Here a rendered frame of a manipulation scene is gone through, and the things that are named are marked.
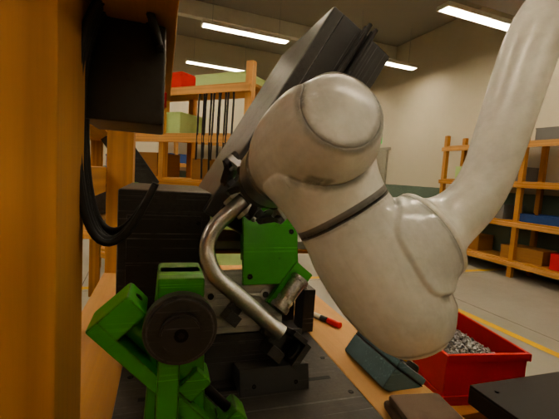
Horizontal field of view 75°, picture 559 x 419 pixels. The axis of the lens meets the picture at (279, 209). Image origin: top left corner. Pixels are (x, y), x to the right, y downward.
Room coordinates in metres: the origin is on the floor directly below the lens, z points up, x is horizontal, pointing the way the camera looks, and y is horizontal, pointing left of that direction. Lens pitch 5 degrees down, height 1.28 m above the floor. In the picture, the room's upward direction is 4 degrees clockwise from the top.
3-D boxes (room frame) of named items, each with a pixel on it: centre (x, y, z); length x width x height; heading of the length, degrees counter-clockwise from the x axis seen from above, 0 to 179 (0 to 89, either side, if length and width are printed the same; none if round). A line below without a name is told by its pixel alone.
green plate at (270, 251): (0.76, 0.03, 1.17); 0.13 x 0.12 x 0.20; 18
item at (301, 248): (0.91, 0.04, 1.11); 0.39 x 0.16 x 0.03; 108
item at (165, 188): (0.87, 0.27, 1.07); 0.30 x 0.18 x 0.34; 18
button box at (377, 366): (0.72, -0.23, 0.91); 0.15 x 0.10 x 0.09; 18
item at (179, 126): (4.09, 1.23, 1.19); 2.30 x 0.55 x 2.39; 62
